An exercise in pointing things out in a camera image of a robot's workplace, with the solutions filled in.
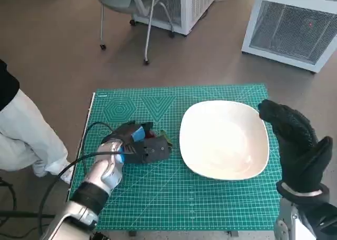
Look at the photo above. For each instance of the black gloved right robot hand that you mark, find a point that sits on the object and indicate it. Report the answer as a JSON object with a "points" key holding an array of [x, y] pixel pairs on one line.
{"points": [[295, 145]]}

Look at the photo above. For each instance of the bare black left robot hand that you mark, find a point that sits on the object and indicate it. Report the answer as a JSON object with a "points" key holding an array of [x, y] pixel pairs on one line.
{"points": [[123, 133]]}

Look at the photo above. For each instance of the red toy grape bunch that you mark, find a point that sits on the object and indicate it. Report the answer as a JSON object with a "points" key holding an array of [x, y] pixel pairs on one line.
{"points": [[150, 134]]}

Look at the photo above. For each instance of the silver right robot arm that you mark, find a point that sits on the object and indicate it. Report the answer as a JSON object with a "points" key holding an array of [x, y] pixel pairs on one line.
{"points": [[285, 221]]}

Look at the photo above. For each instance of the white square plate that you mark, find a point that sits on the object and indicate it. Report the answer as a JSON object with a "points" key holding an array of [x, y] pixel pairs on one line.
{"points": [[223, 140]]}

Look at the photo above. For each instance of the green cutting mat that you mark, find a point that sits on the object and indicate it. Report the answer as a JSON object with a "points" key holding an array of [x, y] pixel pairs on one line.
{"points": [[171, 198]]}

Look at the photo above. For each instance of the person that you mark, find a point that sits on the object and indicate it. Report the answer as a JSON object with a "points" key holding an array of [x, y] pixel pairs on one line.
{"points": [[23, 134]]}

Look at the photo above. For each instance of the white mesh cabinet with red light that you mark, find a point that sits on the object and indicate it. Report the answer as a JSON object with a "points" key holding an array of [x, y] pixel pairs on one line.
{"points": [[289, 32]]}

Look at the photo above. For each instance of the black stand leg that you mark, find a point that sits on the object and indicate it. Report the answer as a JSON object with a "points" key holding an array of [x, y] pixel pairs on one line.
{"points": [[26, 214]]}

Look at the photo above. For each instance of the grey chair with white legs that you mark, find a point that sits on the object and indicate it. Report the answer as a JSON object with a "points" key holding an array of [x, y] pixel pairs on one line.
{"points": [[113, 0]]}

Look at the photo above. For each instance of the white mesh cabinet on castors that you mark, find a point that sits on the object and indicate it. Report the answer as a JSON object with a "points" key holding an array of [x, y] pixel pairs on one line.
{"points": [[194, 8]]}

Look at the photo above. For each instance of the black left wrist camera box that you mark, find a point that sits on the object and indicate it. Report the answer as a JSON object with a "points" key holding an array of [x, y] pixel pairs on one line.
{"points": [[152, 151]]}

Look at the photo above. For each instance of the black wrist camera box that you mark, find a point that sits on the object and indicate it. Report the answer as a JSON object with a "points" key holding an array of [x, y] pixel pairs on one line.
{"points": [[152, 151], [321, 219]]}

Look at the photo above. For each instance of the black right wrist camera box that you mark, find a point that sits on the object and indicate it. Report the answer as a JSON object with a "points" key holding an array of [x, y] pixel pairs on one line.
{"points": [[321, 219]]}

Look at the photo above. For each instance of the grey table bracket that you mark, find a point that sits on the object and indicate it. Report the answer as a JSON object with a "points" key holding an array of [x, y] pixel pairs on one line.
{"points": [[233, 233]]}

